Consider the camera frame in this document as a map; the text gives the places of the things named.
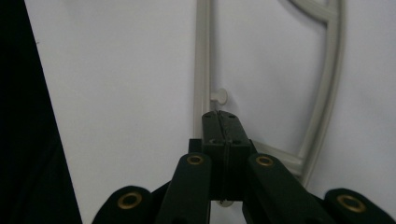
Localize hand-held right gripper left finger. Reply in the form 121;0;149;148
189;110;225;201

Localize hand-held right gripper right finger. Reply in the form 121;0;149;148
219;110;257;201

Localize white table mat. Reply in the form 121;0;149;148
23;0;396;224

